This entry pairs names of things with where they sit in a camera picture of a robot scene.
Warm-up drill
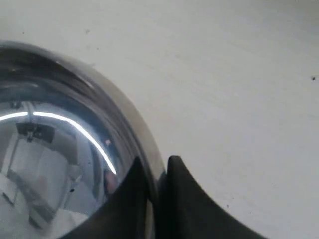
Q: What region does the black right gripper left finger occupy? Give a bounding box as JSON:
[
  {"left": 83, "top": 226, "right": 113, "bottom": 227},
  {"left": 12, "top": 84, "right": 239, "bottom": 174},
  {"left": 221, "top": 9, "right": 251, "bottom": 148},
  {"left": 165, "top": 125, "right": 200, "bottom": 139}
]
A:
[{"left": 65, "top": 157, "right": 148, "bottom": 239}]

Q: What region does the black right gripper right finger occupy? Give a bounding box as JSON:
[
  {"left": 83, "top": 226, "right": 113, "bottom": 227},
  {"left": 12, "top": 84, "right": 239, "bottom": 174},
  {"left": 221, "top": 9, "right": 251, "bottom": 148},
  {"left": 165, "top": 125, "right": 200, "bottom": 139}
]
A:
[{"left": 162, "top": 155, "right": 263, "bottom": 239}]

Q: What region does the ribbed stainless steel bowl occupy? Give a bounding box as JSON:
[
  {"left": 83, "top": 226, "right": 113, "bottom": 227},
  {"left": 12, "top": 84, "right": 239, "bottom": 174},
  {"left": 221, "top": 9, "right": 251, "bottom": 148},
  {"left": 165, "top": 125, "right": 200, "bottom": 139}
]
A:
[{"left": 0, "top": 41, "right": 165, "bottom": 239}]

